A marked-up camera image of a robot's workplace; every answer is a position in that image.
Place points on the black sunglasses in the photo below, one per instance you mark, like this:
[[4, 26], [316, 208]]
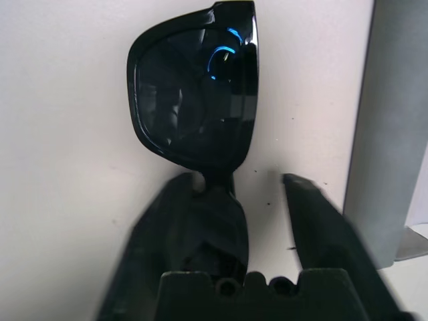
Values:
[[187, 100]]

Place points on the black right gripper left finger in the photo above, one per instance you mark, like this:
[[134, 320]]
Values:
[[150, 250]]

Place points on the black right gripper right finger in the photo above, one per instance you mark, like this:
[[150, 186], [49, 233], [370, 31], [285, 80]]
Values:
[[327, 240]]

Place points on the grey glasses case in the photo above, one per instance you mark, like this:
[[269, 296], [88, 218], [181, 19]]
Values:
[[384, 133]]

